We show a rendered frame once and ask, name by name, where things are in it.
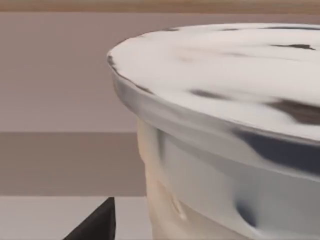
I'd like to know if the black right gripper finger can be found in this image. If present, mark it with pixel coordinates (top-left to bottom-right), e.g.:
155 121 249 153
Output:
62 196 117 240

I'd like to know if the white lidded cup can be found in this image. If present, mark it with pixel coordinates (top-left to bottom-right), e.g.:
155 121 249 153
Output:
106 23 320 240

